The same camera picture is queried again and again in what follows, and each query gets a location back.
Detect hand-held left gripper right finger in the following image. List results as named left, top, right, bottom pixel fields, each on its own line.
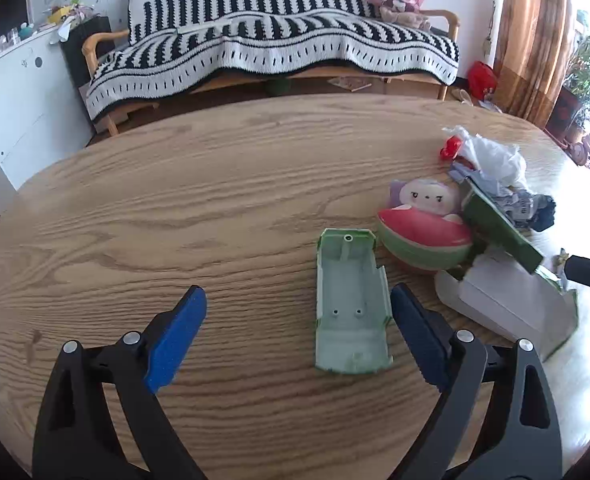
left=390, top=282, right=564, bottom=480

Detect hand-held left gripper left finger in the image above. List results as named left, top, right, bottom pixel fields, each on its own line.
left=32, top=285, right=208, bottom=480

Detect pale green plastic toy shell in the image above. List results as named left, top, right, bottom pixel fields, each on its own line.
left=315, top=228, right=394, bottom=375

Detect white box with green edge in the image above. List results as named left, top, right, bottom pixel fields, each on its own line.
left=435, top=247, right=580, bottom=364

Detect dark crumpled packet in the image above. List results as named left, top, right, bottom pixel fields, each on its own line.
left=505, top=187, right=558, bottom=233

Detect watermelon plush toy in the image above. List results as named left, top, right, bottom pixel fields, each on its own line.
left=377, top=177, right=474, bottom=274

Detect dark green long carton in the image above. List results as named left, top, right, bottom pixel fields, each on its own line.
left=461, top=180, right=546, bottom=275

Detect crumpled white plastic bag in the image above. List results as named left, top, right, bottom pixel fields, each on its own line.
left=442, top=126, right=528, bottom=196

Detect red wrapper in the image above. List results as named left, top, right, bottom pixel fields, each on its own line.
left=440, top=136, right=464, bottom=162

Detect potted plants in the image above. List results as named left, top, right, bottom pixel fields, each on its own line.
left=547, top=10, right=590, bottom=147

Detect red bag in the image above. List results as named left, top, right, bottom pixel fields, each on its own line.
left=467, top=60, right=497, bottom=101

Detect brown patterned curtain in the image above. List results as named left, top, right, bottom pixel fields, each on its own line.
left=492, top=0, right=576, bottom=129

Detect hanging brush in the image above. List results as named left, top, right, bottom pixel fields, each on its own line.
left=482, top=0, right=496, bottom=62

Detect white cabinet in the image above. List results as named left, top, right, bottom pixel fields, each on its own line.
left=0, top=25, right=96, bottom=197

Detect black stand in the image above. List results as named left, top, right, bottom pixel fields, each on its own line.
left=59, top=15, right=114, bottom=89

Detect black and white striped blanket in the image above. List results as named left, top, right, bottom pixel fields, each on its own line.
left=86, top=0, right=460, bottom=122

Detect wooden sofa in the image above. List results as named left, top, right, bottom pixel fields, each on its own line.
left=81, top=0, right=462, bottom=137

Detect flat white strip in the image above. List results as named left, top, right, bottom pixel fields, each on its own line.
left=177, top=19, right=236, bottom=35

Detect beige plush toy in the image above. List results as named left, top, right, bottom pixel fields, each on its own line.
left=379, top=2, right=434, bottom=32

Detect group of small bottles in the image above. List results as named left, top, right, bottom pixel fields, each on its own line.
left=0, top=20, right=42, bottom=55

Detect pile of colourful clutter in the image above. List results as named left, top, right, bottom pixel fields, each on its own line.
left=42, top=0, right=96, bottom=42

